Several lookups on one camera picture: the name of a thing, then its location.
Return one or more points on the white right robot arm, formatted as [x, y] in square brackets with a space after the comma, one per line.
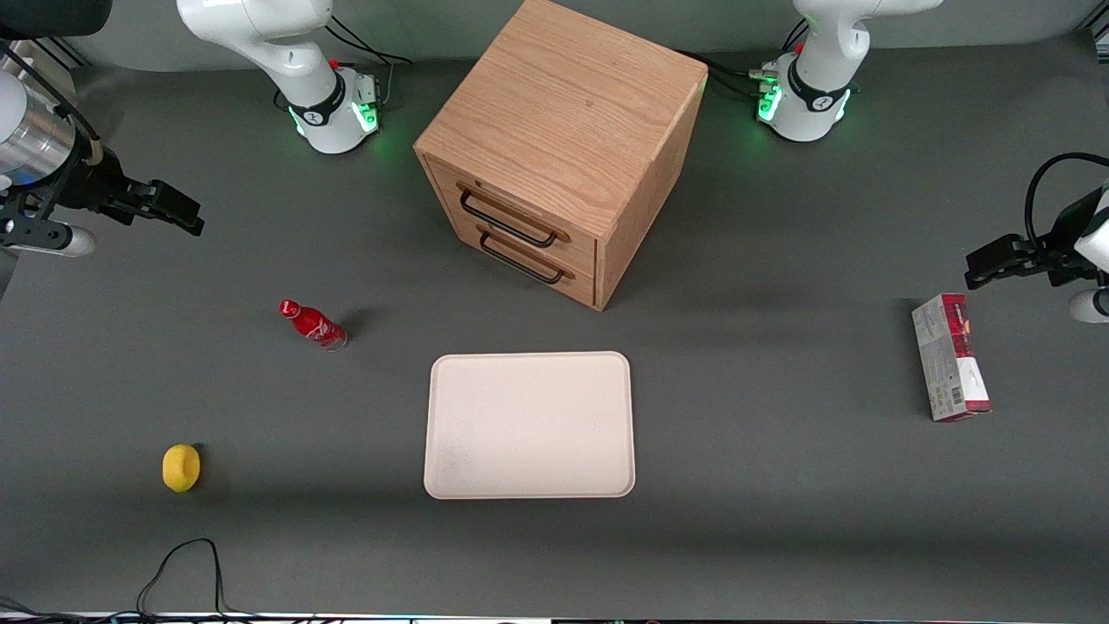
[295, 61]

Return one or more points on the aluminium frame rail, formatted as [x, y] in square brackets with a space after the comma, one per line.
[65, 54]

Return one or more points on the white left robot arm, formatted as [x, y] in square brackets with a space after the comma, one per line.
[819, 61]

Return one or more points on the grey and red carton box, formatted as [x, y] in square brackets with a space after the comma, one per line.
[949, 364]

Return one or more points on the beige plastic tray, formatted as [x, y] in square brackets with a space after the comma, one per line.
[528, 425]

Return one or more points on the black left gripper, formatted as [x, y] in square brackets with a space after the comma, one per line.
[1051, 249]

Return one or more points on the red soda bottle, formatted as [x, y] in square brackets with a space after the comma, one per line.
[314, 327]

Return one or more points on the yellow lemon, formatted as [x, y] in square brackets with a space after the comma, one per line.
[180, 468]

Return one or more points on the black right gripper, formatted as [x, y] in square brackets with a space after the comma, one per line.
[89, 188]

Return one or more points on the wooden drawer cabinet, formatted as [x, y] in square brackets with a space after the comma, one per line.
[563, 104]

